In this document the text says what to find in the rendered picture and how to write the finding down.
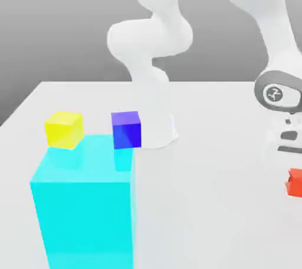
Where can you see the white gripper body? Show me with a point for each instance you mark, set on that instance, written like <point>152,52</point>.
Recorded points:
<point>291,149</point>

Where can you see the small red cube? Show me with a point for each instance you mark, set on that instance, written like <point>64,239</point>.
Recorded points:
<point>296,185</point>

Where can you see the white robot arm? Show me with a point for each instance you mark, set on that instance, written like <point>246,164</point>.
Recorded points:
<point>151,37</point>

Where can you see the small blue cube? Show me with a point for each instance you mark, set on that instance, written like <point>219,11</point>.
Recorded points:
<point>126,133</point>

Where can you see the small yellow cube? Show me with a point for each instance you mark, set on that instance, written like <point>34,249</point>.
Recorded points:
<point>63,131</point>

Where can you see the large cyan box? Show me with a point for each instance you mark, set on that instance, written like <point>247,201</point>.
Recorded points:
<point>85,214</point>

